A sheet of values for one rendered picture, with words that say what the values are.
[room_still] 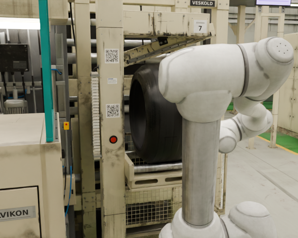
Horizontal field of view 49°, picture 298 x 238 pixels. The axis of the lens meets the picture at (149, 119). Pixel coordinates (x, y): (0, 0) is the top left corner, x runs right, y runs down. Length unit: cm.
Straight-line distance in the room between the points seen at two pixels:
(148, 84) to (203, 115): 93
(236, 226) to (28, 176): 67
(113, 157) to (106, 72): 47
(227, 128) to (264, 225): 40
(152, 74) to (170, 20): 51
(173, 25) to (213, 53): 137
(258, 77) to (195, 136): 21
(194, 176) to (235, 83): 30
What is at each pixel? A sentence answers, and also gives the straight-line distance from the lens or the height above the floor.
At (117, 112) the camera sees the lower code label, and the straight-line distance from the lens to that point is 180.
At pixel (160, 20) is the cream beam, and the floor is 173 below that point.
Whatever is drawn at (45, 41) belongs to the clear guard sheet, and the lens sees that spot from 92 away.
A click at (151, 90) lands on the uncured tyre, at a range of 169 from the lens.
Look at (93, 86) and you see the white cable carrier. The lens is 177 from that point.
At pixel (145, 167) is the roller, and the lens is 183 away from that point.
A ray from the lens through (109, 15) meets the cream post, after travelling 178.
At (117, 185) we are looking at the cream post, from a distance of 191.
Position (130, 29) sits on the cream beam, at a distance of 207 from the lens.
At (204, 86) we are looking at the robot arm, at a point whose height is 143.
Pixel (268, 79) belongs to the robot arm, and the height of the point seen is 145.
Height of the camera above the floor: 149
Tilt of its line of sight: 10 degrees down
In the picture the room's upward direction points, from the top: straight up
